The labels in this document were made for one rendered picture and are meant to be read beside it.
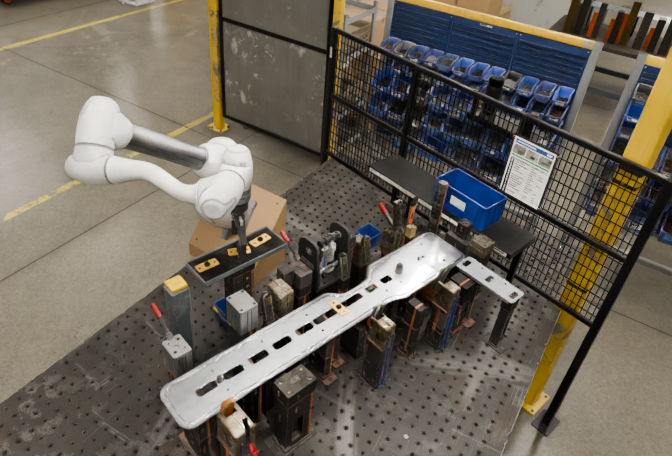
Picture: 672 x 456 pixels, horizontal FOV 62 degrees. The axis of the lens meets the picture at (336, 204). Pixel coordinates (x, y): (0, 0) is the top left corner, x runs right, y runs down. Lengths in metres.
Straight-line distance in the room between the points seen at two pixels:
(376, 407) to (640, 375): 1.98
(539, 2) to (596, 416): 6.27
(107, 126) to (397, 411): 1.51
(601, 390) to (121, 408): 2.56
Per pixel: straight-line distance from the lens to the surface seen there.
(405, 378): 2.39
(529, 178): 2.64
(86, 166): 2.16
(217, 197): 1.74
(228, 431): 1.80
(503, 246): 2.60
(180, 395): 1.95
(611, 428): 3.52
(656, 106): 2.36
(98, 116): 2.19
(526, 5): 8.71
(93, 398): 2.38
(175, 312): 2.10
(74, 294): 3.81
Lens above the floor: 2.58
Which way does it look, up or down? 36 degrees down
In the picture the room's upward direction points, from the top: 6 degrees clockwise
